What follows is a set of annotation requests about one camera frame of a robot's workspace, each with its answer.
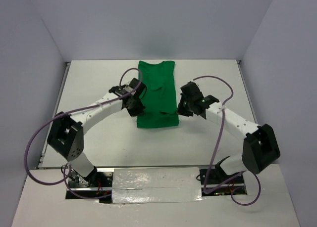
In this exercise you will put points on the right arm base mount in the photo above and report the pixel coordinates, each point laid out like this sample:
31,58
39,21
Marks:
216,177

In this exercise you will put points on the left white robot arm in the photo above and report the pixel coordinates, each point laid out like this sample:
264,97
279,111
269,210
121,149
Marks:
67,132

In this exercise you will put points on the green t-shirt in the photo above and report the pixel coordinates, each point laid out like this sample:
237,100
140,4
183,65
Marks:
160,98

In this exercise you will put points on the silver tape covered panel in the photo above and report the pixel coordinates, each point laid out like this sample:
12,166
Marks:
156,185

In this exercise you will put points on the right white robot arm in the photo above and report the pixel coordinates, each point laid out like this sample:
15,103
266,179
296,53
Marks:
259,144

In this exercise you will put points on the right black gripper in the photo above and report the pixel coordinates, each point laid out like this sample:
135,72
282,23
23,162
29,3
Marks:
181,110

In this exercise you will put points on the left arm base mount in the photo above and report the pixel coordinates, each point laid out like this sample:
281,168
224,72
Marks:
98,188

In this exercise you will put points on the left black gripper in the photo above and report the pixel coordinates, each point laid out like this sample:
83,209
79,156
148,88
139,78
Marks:
139,110

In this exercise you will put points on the aluminium table frame rail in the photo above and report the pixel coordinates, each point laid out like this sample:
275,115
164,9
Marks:
254,78

